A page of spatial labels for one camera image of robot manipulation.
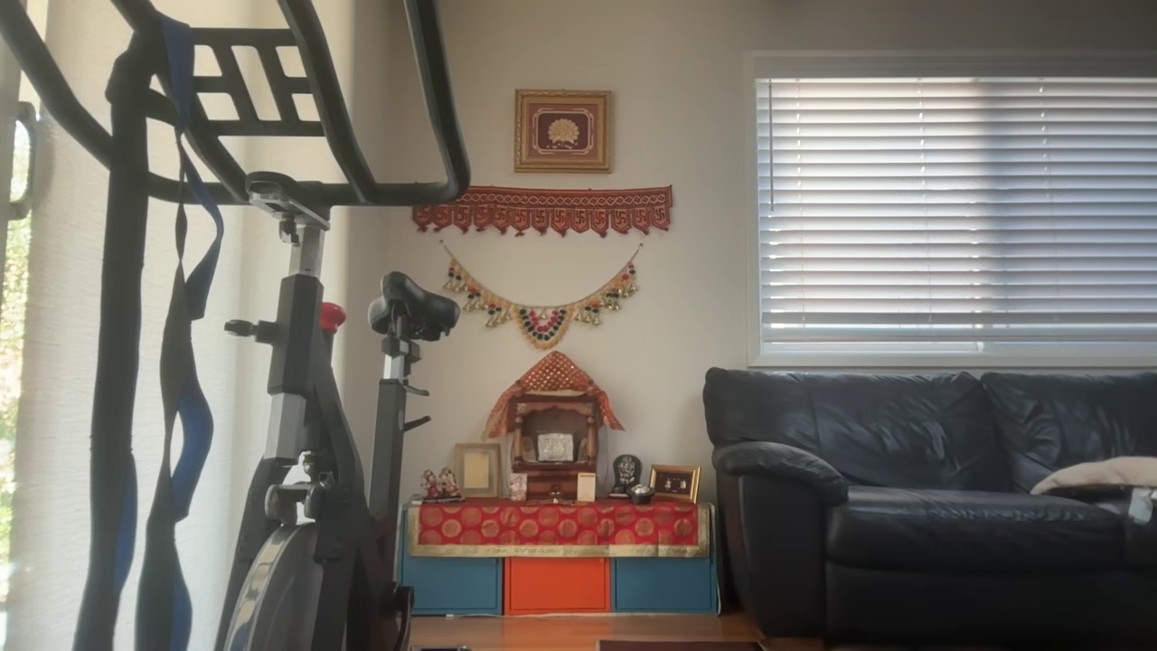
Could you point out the dark idol statue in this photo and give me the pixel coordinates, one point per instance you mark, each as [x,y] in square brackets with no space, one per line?
[625,472]

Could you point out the wooden shrine with canopy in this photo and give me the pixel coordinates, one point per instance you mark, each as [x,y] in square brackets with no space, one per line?
[553,380]

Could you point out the small white card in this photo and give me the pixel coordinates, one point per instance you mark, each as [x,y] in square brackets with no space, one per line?
[587,487]

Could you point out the small gold framed picture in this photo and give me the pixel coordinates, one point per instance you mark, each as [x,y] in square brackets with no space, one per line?
[674,484]

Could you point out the beaded garland wall hanging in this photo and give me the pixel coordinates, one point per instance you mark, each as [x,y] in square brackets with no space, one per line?
[540,324]

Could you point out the small decorated ornament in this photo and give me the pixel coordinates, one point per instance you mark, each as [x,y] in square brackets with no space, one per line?
[518,486]

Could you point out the red gold patterned cloth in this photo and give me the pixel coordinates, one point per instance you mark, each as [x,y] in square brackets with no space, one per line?
[556,526]

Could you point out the black exercise bike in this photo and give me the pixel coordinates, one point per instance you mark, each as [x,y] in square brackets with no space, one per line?
[307,434]

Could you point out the white window blinds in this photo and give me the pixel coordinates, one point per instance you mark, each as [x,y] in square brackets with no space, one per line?
[958,208]

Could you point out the small colourful figurines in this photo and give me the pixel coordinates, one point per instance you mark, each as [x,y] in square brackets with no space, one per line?
[441,485]

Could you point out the small black bowl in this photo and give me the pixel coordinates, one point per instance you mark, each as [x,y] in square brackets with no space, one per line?
[640,495]

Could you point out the black leather sofa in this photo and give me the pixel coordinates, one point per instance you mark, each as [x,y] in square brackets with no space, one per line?
[904,542]

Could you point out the white window frame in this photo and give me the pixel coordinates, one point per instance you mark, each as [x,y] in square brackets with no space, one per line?
[751,208]

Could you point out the red embroidered wall hanging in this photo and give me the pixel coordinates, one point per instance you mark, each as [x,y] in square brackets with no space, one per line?
[542,208]

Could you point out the dark floor rug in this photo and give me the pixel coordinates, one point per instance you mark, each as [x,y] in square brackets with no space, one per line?
[678,646]

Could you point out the gold framed wall picture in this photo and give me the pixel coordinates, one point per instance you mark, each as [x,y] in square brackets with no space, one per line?
[562,131]

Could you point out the beige cushion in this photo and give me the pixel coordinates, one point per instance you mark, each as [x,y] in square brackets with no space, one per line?
[1103,472]

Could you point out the gold photo frame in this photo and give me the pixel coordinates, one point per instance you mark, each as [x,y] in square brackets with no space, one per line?
[476,470]

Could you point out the blue storage bin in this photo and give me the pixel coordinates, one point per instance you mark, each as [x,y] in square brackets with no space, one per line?
[664,585]
[452,586]

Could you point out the white sheer curtain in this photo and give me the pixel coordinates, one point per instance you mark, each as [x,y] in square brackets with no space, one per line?
[63,362]

